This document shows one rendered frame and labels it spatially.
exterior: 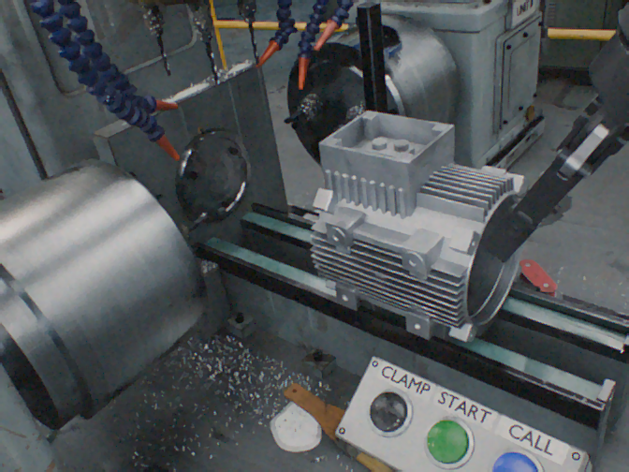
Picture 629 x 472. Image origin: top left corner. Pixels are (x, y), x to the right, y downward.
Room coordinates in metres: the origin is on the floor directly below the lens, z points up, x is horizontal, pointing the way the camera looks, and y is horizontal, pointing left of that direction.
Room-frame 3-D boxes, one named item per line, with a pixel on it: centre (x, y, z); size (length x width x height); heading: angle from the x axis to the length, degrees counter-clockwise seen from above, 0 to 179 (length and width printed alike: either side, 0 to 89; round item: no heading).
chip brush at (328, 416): (0.51, 0.01, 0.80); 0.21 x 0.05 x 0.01; 41
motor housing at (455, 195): (0.60, -0.12, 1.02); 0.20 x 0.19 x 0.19; 47
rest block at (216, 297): (0.76, 0.21, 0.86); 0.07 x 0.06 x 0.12; 137
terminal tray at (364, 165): (0.63, -0.09, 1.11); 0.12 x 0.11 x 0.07; 47
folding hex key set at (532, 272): (0.73, -0.33, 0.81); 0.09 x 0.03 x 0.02; 8
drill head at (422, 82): (1.03, -0.15, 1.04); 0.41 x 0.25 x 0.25; 137
